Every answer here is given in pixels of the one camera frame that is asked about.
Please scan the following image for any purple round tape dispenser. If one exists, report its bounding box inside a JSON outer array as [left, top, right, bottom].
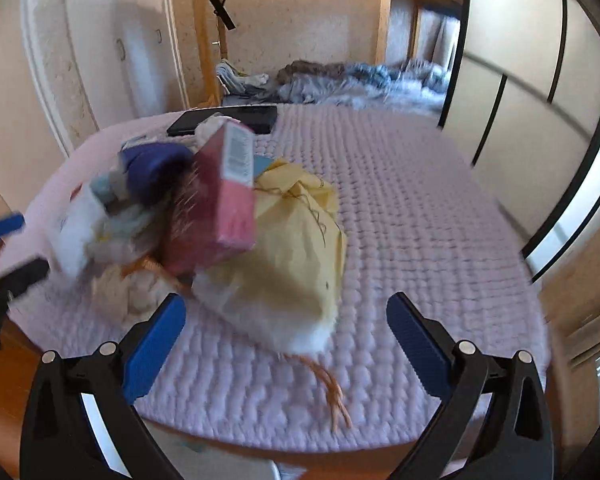
[[117, 141, 196, 208]]

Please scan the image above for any beige paper towel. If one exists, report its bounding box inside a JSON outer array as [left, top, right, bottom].
[[91, 259, 181, 317]]

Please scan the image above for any pile of clothes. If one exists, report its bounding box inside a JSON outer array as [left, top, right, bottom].
[[214, 61, 272, 97]]

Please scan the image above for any yellow cloth bag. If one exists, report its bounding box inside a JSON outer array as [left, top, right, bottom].
[[192, 157, 348, 353]]

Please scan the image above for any white plastic bag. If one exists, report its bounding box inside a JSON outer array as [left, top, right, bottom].
[[49, 184, 112, 277]]

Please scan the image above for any black framed sliding door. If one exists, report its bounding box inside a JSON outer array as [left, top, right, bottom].
[[437, 0, 600, 283]]

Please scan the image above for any black tablet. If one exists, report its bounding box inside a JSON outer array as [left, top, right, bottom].
[[166, 105, 279, 137]]

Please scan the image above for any pink cardboard box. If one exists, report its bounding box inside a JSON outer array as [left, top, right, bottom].
[[162, 122, 258, 276]]

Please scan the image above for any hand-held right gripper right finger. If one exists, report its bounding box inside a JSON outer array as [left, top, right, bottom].
[[386, 291, 553, 480]]

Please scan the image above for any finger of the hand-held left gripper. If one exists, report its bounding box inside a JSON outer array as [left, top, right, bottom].
[[0, 258, 51, 297], [0, 213, 27, 247]]

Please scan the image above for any white wardrobe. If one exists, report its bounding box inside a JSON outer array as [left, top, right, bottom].
[[20, 0, 187, 153]]

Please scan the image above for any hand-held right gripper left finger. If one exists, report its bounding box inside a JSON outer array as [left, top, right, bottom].
[[20, 292, 187, 480]]

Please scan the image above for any blue grey bedding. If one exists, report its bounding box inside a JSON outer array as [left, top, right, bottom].
[[272, 59, 453, 113]]

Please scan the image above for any lavender quilted blanket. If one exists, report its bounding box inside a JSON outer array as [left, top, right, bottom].
[[0, 105, 548, 453]]

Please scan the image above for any black hanging strap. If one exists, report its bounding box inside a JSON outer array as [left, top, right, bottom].
[[208, 0, 236, 31]]

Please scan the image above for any orange string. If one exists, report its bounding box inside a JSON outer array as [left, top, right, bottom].
[[300, 352, 355, 432]]

